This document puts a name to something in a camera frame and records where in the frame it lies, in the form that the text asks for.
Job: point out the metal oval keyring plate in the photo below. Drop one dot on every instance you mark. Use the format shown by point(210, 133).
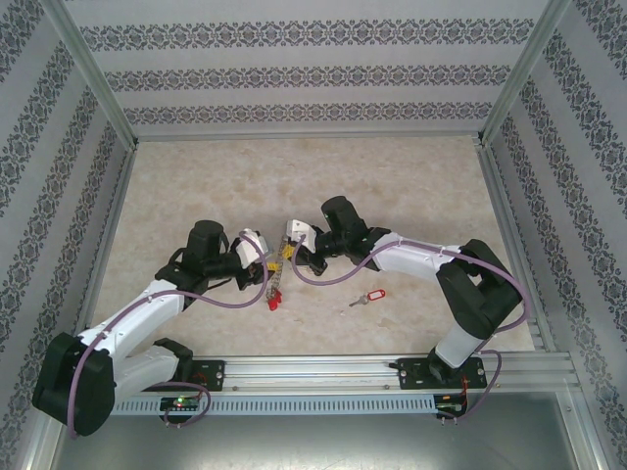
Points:
point(276, 274)

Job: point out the keys with red tags bunch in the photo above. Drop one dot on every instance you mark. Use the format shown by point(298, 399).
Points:
point(274, 299)

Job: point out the single key with red tag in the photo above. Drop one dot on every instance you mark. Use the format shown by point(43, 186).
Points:
point(376, 295)

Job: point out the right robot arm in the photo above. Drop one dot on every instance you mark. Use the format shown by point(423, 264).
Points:
point(416, 259)

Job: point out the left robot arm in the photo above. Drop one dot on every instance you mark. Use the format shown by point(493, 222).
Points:
point(142, 306)

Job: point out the grey metal sheet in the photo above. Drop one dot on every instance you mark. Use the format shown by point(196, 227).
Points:
point(313, 440)

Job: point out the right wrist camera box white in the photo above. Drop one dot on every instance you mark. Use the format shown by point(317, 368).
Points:
point(299, 229)

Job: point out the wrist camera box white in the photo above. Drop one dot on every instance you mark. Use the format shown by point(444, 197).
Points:
point(299, 229)
point(247, 252)

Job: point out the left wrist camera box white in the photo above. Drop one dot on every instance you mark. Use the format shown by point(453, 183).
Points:
point(247, 252)

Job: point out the aluminium floor rail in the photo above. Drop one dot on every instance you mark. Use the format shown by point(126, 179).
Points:
point(313, 133)
point(500, 196)
point(117, 205)

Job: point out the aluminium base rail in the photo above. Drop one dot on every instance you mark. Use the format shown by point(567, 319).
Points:
point(313, 372)

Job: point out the aluminium frame post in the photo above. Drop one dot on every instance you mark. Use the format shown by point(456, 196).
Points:
point(88, 73)
point(524, 73)

